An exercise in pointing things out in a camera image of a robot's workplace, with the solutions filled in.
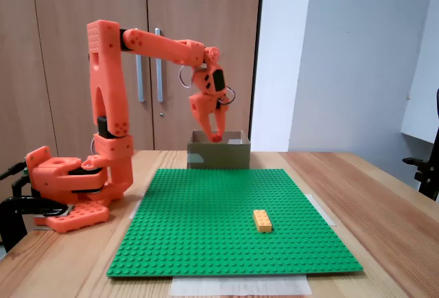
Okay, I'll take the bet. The cardboard box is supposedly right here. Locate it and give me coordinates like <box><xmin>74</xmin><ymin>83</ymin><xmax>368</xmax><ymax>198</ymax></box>
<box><xmin>187</xmin><ymin>130</ymin><xmax>252</xmax><ymax>171</ymax></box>

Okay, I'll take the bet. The green lego baseplate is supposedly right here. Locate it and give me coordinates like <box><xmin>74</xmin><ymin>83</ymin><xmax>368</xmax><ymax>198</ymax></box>
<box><xmin>106</xmin><ymin>168</ymin><xmax>364</xmax><ymax>279</ymax></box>

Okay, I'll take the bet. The yellow lego block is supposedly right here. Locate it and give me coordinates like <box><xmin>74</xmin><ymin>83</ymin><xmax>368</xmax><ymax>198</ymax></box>
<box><xmin>252</xmin><ymin>209</ymin><xmax>274</xmax><ymax>234</ymax></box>

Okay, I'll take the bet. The wooden cabinet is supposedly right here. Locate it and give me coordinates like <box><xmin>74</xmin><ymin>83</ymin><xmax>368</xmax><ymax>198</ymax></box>
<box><xmin>0</xmin><ymin>0</ymin><xmax>265</xmax><ymax>153</ymax></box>

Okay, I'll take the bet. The wide translucent tape strip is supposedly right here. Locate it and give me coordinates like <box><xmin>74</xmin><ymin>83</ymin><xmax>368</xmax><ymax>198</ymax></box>
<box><xmin>170</xmin><ymin>275</ymin><xmax>313</xmax><ymax>297</ymax></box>

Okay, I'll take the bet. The black table clamp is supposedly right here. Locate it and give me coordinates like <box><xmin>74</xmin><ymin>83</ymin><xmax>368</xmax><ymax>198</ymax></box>
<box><xmin>0</xmin><ymin>162</ymin><xmax>69</xmax><ymax>253</ymax></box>

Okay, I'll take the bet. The white board panel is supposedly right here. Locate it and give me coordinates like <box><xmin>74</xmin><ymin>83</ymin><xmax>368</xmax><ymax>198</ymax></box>
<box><xmin>400</xmin><ymin>0</ymin><xmax>439</xmax><ymax>145</ymax></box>

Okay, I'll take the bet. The black chair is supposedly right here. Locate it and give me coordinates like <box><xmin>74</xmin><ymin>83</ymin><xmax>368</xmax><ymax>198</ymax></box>
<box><xmin>403</xmin><ymin>87</ymin><xmax>439</xmax><ymax>203</ymax></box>

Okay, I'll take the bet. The metal cabinet handle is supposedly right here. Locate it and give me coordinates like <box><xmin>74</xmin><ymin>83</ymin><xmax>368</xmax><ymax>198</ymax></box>
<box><xmin>154</xmin><ymin>27</ymin><xmax>165</xmax><ymax>104</ymax></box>
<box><xmin>135</xmin><ymin>54</ymin><xmax>145</xmax><ymax>104</ymax></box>

